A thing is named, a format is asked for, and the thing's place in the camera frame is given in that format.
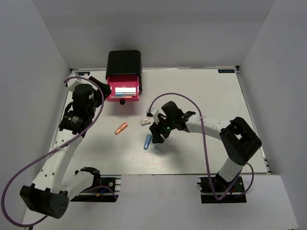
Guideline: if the blue transparent correction tape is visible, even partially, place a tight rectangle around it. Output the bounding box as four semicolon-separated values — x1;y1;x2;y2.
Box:
143;134;152;150

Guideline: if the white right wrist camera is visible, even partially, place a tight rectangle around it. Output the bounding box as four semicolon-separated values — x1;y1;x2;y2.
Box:
146;107;159;124

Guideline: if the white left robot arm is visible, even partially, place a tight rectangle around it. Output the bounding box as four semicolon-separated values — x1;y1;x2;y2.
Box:
20;77;111;219

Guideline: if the orange highlighter pen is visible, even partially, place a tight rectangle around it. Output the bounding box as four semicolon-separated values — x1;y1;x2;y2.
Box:
115;122;128;135

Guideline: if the black drawer cabinet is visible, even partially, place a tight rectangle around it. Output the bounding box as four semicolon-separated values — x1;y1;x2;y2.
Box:
106;50;142;94

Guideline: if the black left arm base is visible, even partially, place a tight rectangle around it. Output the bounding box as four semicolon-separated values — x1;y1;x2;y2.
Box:
71;175;121;203

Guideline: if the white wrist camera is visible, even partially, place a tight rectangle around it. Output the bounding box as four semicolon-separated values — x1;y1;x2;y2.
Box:
64;77;83;92
146;107;159;124

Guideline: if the pink drawer with black knob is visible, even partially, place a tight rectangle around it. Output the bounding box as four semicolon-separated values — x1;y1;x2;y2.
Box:
106;74;141;105

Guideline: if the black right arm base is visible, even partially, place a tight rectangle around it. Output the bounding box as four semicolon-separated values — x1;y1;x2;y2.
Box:
197;176;247;204

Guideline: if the grey lead case orange cap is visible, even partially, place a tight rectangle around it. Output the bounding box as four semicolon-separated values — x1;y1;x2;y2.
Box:
115;94;136;98

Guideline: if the blue table corner label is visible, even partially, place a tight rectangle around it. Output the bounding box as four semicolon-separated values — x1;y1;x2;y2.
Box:
218;69;235;73

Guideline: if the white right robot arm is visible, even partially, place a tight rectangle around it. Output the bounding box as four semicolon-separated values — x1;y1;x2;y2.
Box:
147;101;262;191

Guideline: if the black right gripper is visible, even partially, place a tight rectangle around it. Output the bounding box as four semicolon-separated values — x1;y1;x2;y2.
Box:
150;115;176;144

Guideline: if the green highlighter pen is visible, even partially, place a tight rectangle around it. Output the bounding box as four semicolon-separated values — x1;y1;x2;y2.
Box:
153;143;160;154

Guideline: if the white staples box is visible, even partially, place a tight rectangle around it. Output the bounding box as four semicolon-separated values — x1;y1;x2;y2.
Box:
140;118;151;126

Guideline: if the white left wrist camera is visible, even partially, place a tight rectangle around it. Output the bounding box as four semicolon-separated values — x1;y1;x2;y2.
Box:
64;77;83;92

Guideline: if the blue left corner label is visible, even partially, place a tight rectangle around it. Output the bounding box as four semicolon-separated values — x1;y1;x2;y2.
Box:
75;71;90;76

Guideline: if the blue highlighter pen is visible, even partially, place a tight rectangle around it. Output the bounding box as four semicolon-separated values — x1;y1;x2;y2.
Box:
115;87;137;94

